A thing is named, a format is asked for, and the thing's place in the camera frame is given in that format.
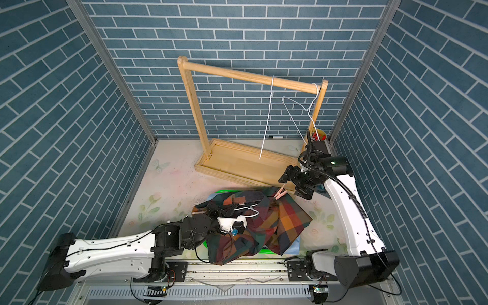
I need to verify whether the pink clothespin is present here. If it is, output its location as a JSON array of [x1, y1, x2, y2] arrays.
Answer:
[[273, 186, 288, 200]]

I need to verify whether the white wire hanger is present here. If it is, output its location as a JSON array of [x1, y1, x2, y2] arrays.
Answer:
[[281, 83, 320, 143], [233, 206, 259, 218], [259, 76, 275, 160]]

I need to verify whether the dark multicolour plaid shirt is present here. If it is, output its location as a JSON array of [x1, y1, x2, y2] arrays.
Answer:
[[191, 186, 313, 266]]

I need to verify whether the light blue shirt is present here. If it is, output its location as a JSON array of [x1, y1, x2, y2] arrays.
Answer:
[[284, 236, 301, 255]]

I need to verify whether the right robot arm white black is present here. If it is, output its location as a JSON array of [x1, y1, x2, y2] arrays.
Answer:
[[279, 134, 399, 289]]

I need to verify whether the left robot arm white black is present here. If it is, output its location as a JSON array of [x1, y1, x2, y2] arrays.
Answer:
[[37, 212, 247, 292]]

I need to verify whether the yellow pen cup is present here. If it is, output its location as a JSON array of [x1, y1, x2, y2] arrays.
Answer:
[[311, 129, 327, 142]]

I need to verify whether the wooden clothes rack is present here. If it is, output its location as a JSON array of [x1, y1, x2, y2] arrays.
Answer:
[[177, 56, 329, 187]]

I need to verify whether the green plastic basket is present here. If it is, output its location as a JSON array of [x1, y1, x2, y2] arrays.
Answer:
[[201, 188, 291, 260]]

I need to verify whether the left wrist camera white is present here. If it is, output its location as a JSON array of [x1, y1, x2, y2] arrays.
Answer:
[[217, 216, 247, 236]]

